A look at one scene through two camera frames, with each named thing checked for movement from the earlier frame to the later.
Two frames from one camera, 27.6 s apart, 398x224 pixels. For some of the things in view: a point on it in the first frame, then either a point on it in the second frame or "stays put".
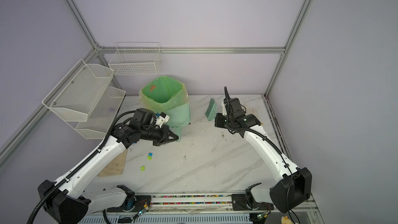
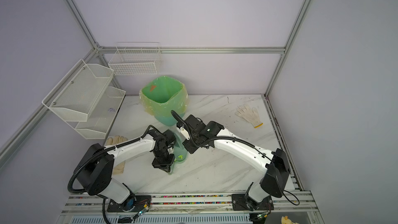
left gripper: [164, 139] → [165, 167]
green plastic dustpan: [179, 116] → [180, 152]
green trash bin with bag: [167, 95] stays put
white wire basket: [136, 58] stays put
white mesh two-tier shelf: [84, 98] stays put
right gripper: [217, 120] → [189, 148]
